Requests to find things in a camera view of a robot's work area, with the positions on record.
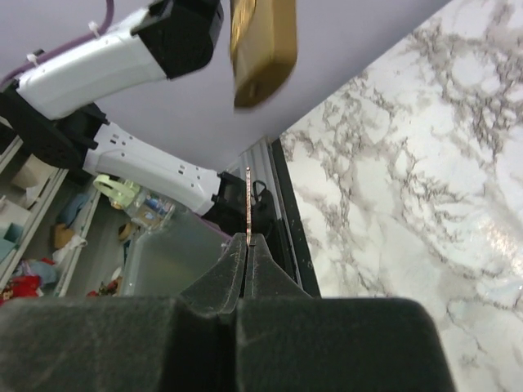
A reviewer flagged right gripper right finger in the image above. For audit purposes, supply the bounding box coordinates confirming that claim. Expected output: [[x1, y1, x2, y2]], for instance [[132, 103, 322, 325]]
[[235, 235, 455, 391]]

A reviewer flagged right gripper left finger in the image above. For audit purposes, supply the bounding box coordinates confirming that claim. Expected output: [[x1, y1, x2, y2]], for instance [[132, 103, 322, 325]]
[[1, 234, 247, 391]]

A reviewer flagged large brass padlock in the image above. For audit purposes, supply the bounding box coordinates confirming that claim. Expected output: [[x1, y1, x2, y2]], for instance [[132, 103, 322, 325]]
[[230, 0, 297, 109]]

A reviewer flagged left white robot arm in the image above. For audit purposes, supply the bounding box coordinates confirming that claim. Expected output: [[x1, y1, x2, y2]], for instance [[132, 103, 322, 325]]
[[1, 1, 251, 170]]

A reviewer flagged clear plastic storage bin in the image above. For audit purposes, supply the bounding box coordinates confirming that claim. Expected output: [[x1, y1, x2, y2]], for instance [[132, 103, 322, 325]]
[[119, 206, 230, 296]]

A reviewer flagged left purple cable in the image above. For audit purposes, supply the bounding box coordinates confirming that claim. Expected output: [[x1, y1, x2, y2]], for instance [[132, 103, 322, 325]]
[[0, 0, 119, 87]]

